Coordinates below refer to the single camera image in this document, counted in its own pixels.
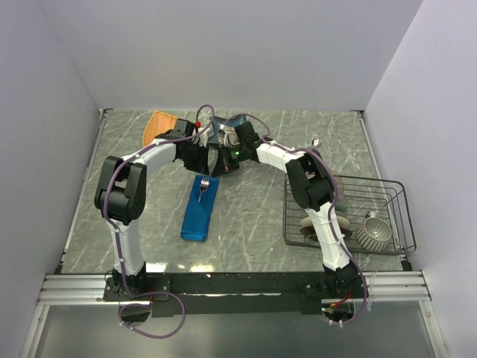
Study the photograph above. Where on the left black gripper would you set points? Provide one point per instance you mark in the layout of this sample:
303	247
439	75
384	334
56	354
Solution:
202	165

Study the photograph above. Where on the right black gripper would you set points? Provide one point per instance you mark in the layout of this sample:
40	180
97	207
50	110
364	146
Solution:
223	165

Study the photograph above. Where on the silver fork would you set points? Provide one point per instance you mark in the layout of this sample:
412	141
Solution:
204	185

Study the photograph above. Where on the blue cloth napkin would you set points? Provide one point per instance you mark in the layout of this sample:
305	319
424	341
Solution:
197	216

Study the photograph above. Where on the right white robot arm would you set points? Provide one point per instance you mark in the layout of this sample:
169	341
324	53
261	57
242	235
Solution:
313	188

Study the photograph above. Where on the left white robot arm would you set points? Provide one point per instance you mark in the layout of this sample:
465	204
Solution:
121	193

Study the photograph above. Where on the dark blue star dish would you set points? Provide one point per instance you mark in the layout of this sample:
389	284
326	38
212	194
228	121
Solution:
217	121

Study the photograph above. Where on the orange woven basket tray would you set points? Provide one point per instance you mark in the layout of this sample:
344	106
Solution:
159	123

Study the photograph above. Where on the green plate in rack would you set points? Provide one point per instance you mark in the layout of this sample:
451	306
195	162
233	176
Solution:
342	207

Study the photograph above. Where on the grey ribbed mug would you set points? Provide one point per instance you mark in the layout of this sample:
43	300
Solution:
374	233

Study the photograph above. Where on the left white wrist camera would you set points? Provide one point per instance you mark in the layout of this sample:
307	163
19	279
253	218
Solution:
202	134

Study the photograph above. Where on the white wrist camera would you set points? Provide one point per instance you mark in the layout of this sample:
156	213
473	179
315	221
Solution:
202	134
227	136

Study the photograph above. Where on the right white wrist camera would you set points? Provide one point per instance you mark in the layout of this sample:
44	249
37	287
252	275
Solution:
227	136

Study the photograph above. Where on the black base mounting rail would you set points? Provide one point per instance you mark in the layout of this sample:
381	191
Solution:
237	292

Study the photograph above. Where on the black wire dish rack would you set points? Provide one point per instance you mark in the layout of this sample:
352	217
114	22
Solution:
386	198

